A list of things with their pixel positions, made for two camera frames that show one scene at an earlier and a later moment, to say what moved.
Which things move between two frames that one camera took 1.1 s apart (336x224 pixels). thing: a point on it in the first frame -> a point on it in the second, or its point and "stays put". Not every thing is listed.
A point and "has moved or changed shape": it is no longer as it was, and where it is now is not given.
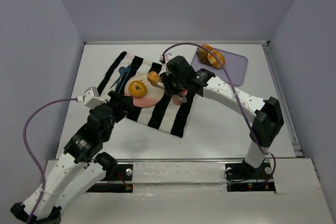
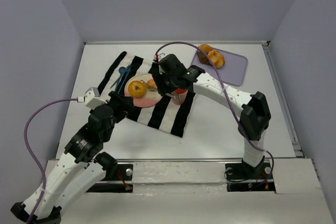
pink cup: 177,99 stays put
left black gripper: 122,100 stays put
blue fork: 129,68 stays put
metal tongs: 159,84 has moved or changed shape
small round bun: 153,77 has moved or changed shape
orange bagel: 137,88 stays put
